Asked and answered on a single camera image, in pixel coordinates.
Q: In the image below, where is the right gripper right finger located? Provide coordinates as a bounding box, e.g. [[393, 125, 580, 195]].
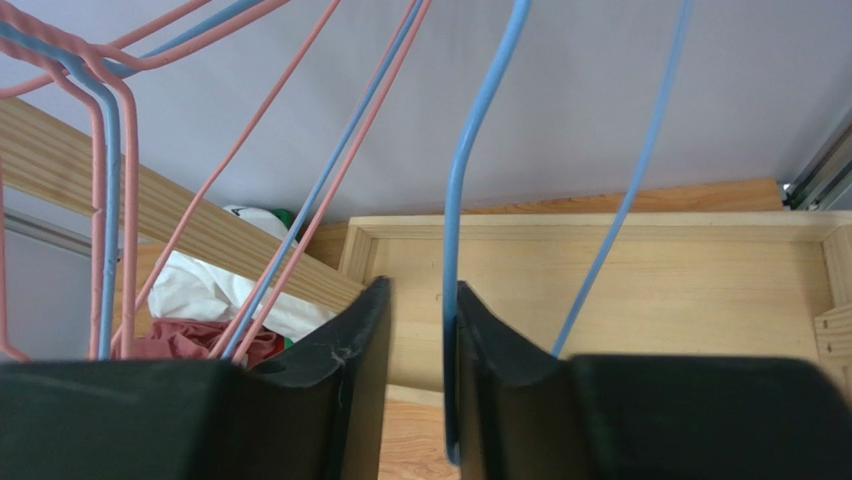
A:
[[455, 283, 851, 479]]

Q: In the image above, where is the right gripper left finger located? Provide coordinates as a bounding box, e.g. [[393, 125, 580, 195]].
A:
[[1, 277, 392, 479]]

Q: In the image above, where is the dusty pink t-shirt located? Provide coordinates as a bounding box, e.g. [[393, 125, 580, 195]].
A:
[[130, 318, 292, 368]]

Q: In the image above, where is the white t-shirt blue print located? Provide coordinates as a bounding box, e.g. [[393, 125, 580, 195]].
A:
[[147, 204, 337, 344]]

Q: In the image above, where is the green plastic bin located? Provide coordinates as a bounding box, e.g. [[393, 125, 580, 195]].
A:
[[270, 208, 296, 230]]

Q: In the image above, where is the wooden rack base tray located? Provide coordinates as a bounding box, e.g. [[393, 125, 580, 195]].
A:
[[340, 211, 851, 392]]

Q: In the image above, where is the left aluminium corner profile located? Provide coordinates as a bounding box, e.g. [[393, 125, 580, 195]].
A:
[[4, 209, 92, 257]]

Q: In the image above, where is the aluminium corner profile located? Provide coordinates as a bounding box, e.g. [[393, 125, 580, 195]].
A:
[[783, 113, 851, 211], [4, 209, 92, 257]]

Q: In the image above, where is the right aluminium corner profile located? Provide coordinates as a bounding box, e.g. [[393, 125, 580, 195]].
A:
[[783, 113, 851, 211]]

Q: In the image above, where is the wooden rack left post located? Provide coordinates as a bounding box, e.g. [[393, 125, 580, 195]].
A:
[[0, 98, 366, 314]]

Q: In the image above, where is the light blue wire hanger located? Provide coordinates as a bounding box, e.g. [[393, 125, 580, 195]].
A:
[[1, 1, 431, 362]]

